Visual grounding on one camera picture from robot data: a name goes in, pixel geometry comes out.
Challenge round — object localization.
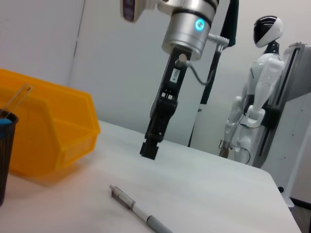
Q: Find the right arm cable silver connector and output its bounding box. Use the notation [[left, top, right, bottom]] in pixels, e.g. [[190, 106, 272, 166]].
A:
[[176, 33, 230, 86]]

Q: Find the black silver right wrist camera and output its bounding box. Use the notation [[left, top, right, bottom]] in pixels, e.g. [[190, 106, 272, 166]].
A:
[[120, 0, 158, 24]]

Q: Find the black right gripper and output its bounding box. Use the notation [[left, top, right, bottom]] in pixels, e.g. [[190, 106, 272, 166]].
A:
[[140, 47, 192, 160]]

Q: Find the white black humanoid robot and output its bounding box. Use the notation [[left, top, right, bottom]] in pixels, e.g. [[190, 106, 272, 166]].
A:
[[220, 16, 285, 164]]

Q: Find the silver grey pen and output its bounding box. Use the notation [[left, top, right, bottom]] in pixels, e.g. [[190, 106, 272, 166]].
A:
[[109, 184, 173, 233]]

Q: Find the dark green hanging cloth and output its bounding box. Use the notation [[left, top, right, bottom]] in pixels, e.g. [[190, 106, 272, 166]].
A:
[[200, 0, 240, 105]]

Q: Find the yellow plastic bin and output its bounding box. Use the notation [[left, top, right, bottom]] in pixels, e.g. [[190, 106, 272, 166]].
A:
[[0, 68, 102, 180]]

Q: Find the black mesh pen holder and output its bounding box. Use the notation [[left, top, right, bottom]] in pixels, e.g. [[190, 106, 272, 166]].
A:
[[0, 109, 19, 207]]

